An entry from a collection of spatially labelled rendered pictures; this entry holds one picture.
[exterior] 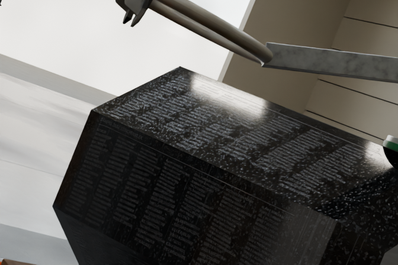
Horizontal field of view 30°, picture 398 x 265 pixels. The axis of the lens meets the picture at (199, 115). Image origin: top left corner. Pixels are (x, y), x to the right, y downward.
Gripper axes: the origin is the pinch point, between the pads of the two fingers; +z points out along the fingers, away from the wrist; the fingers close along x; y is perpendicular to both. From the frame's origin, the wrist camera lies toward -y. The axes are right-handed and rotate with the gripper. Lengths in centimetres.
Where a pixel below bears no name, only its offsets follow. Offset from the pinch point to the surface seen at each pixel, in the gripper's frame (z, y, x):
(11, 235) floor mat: 86, -24, -82
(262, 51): -4.8, -12.1, 44.3
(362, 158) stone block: 6, -45, 49
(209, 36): -5.0, -16.9, 9.3
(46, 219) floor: 87, -49, -122
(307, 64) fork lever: -7, -24, 44
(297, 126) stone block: 5.8, -43.3, 22.8
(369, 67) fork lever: -12, -34, 50
